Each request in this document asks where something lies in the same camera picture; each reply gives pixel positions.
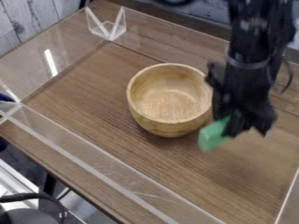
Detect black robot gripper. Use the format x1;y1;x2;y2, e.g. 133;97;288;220
204;60;276;138

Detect green rectangular block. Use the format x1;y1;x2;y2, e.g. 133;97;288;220
197;116;229;151

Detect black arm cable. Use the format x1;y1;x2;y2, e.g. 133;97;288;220
266;59;294;95

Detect black metal table leg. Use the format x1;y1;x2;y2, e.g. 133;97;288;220
42;174;57;196

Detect brown wooden bowl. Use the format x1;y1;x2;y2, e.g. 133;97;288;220
125;63;210;137

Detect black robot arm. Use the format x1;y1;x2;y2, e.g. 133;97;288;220
205;0;294;137

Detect black cable lower left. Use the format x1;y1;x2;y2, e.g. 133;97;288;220
0;192;68;224

